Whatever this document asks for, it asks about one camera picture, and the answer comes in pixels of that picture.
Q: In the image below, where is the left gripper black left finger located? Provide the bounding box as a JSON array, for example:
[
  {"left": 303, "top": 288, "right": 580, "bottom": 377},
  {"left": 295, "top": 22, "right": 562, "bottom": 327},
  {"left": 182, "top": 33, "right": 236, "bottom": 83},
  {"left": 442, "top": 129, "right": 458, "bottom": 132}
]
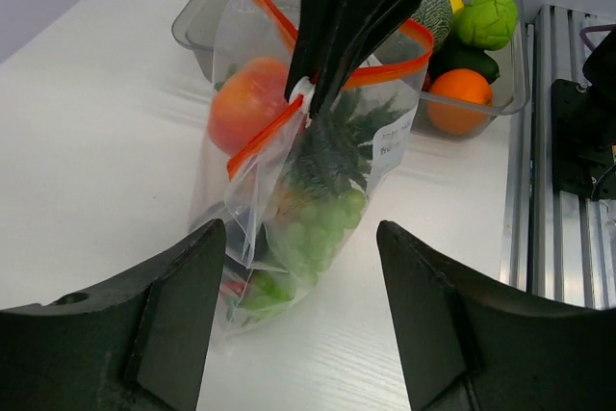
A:
[{"left": 1, "top": 219, "right": 226, "bottom": 410}]

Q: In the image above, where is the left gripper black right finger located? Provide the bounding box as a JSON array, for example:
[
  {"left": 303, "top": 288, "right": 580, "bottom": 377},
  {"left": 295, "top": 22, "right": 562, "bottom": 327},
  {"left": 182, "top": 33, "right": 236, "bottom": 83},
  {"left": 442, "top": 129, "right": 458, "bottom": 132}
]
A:
[{"left": 376, "top": 221, "right": 615, "bottom": 410}]

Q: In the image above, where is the red chili pepper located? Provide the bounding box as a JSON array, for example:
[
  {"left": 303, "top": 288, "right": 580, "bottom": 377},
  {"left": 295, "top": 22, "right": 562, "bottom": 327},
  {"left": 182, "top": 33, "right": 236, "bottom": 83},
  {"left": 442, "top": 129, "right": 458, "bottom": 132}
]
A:
[{"left": 218, "top": 280, "right": 246, "bottom": 321}]

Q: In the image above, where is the red tomato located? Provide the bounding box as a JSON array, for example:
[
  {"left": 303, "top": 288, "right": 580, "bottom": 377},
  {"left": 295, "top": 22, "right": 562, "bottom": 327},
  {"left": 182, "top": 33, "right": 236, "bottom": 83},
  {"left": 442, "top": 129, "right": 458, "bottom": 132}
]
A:
[{"left": 202, "top": 57, "right": 289, "bottom": 160}]

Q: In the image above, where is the plastic pineapple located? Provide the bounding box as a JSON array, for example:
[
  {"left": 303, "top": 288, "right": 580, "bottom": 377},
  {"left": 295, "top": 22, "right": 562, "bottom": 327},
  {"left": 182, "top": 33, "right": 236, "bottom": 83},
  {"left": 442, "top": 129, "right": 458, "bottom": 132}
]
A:
[{"left": 266, "top": 89, "right": 403, "bottom": 219}]

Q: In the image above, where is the green grape bunch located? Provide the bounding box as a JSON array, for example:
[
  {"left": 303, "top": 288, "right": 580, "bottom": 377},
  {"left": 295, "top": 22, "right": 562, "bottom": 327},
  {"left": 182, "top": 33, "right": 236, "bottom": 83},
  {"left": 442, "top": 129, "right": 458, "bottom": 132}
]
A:
[{"left": 237, "top": 188, "right": 367, "bottom": 322}]

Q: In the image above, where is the clear orange zip top bag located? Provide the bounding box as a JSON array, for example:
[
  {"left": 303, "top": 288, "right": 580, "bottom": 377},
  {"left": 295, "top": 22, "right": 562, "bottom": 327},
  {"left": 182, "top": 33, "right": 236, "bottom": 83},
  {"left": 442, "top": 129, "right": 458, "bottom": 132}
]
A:
[{"left": 191, "top": 0, "right": 434, "bottom": 331}]

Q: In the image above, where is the clear plastic food bin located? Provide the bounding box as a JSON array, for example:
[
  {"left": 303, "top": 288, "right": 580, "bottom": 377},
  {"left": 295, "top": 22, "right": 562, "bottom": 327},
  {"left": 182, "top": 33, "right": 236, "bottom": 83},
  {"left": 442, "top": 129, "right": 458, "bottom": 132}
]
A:
[{"left": 171, "top": 0, "right": 529, "bottom": 138}]

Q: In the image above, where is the green netted melon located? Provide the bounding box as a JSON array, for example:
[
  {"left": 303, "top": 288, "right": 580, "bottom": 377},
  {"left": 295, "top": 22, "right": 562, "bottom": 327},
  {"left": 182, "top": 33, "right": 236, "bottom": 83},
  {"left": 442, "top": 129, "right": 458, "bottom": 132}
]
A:
[{"left": 410, "top": 0, "right": 453, "bottom": 53}]

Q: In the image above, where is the yellow lemon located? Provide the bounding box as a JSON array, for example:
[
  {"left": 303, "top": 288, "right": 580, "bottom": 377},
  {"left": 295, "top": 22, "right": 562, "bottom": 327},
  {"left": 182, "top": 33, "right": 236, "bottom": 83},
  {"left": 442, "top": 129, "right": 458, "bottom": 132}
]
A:
[{"left": 449, "top": 0, "right": 465, "bottom": 15}]

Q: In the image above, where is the green lime apple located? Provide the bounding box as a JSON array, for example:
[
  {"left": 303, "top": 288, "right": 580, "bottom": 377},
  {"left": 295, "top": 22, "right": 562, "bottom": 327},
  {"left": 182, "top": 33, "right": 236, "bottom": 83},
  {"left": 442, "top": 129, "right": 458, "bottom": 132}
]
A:
[{"left": 453, "top": 0, "right": 518, "bottom": 51}]

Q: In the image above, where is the dark red apple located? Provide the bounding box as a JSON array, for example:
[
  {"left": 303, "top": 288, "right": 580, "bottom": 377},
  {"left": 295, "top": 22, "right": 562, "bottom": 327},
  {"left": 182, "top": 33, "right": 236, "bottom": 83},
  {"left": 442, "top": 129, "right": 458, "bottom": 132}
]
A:
[{"left": 422, "top": 72, "right": 432, "bottom": 91}]

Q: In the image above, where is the orange fruit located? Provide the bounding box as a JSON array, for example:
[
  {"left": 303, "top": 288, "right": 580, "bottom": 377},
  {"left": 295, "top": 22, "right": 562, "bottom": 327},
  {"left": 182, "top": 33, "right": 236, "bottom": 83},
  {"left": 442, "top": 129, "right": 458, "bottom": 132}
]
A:
[{"left": 425, "top": 68, "right": 495, "bottom": 136}]

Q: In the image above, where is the aluminium mounting rail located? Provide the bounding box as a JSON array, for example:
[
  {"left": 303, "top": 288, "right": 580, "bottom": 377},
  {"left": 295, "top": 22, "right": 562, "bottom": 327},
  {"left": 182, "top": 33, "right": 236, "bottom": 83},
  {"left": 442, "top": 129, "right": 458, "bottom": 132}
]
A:
[{"left": 499, "top": 5, "right": 615, "bottom": 309}]

